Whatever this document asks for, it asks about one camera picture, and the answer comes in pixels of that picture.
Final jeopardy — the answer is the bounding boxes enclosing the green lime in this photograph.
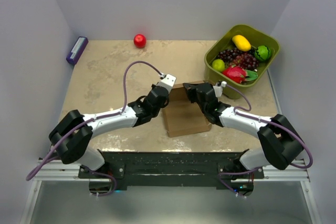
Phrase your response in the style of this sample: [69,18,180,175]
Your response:
[212,59,225,72]

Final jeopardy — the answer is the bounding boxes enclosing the brown cardboard box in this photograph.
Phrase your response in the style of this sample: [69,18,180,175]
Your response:
[162,83,212,137]

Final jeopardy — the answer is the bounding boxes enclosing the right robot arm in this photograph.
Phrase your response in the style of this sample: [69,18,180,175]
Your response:
[183,82,304,178]

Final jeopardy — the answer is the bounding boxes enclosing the red dragon fruit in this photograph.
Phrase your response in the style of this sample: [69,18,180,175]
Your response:
[222,65,258,84]

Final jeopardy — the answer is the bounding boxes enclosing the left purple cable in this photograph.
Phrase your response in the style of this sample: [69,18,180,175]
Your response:
[25,60,166,182]

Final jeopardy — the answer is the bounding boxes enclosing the small green watermelon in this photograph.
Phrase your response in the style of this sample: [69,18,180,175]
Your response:
[254,45,271,62]

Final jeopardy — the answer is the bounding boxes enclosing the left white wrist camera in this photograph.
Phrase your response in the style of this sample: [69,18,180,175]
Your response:
[156,74,176,92]

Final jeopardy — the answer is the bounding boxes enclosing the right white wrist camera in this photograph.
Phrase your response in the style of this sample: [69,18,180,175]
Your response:
[213,81,227,98]

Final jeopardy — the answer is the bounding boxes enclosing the olive green plastic bin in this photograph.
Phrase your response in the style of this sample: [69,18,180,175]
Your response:
[204,24,281,100]

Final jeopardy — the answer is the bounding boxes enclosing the dark purple grapes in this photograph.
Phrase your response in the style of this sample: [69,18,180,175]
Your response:
[216,48,259,71]

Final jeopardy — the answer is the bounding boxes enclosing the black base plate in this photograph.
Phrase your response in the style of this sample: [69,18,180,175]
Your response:
[78,152,264,195]

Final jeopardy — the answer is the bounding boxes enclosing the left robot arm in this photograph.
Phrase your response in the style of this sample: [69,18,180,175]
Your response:
[49,83,172,178]

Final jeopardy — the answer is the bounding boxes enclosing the purple rectangular box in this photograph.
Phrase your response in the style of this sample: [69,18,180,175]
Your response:
[66,36,89,66]

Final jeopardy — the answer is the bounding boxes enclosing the red apple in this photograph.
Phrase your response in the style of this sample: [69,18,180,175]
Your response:
[133,34,147,48]

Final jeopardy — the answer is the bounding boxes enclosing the yellow mango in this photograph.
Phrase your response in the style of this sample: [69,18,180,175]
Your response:
[232,35,251,51]

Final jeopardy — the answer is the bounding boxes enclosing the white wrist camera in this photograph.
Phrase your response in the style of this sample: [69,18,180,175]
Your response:
[156,74,176,92]
[213,81,227,98]

